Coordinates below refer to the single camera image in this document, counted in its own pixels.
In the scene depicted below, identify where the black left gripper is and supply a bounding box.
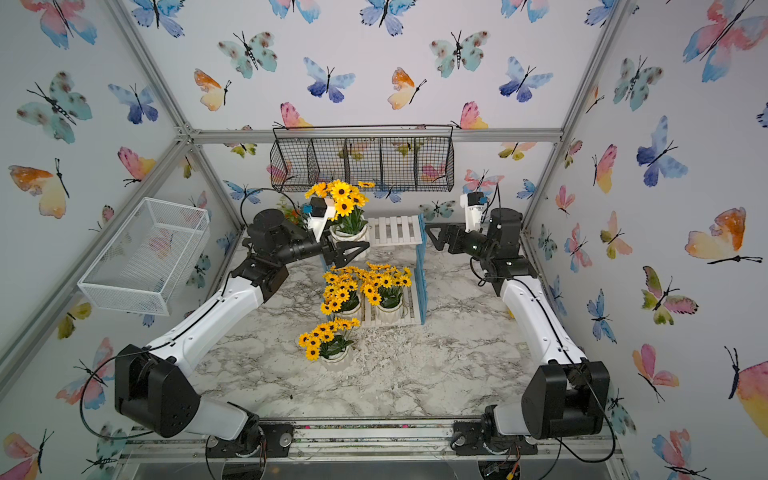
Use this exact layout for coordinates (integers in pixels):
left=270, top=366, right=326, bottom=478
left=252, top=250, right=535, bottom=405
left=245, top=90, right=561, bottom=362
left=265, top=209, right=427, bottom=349
left=273, top=212, right=366, bottom=271

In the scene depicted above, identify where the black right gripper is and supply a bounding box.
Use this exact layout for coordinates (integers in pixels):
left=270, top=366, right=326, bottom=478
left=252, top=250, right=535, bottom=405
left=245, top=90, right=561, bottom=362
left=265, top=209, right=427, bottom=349
left=428, top=222, right=501, bottom=268

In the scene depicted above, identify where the sunflower pot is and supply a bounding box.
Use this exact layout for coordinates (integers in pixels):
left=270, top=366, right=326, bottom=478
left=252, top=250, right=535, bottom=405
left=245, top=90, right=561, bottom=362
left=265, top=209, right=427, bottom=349
left=361, top=262, right=412, bottom=325
left=305, top=180, right=376, bottom=242
left=320, top=266, right=364, bottom=325
left=297, top=318, right=361, bottom=362

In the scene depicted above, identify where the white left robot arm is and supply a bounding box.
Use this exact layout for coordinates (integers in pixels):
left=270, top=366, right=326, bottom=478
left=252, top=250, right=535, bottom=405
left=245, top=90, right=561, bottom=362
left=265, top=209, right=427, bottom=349
left=114, top=209, right=370, bottom=457

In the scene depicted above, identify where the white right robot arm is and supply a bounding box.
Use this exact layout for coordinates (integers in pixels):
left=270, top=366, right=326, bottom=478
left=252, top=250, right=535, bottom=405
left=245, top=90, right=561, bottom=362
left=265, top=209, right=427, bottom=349
left=424, top=207, right=610, bottom=455

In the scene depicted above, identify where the blue white wooden shelf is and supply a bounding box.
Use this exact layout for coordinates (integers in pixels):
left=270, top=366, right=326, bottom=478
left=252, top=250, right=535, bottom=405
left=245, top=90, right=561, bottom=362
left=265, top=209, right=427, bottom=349
left=316, top=212, right=428, bottom=331

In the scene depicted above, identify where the orange flower green plant pot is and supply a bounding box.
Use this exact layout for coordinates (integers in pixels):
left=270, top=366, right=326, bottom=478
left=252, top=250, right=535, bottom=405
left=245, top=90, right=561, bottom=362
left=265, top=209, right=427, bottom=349
left=278, top=199, right=306, bottom=229

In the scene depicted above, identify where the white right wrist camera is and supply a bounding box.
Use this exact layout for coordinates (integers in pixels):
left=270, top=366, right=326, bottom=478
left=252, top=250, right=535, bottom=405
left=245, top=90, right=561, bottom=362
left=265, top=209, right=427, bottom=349
left=460, top=191, right=487, bottom=233

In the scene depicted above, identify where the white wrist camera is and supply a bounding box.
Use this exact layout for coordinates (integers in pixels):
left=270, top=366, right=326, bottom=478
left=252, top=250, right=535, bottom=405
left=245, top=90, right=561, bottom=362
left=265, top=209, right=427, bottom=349
left=303, top=196, right=336, bottom=243
left=460, top=191, right=487, bottom=233

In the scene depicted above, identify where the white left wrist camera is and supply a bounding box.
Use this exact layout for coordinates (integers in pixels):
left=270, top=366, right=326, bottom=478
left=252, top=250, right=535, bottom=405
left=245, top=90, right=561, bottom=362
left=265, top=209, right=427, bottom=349
left=303, top=196, right=336, bottom=243

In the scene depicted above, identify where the black wire wall basket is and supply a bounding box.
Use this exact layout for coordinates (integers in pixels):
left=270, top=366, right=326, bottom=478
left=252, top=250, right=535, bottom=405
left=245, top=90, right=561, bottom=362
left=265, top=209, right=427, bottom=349
left=268, top=124, right=455, bottom=193

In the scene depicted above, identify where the white mesh wall basket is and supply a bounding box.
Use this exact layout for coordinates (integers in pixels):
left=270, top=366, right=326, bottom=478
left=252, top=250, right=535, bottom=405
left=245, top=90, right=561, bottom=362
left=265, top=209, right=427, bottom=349
left=77, top=197, right=210, bottom=316

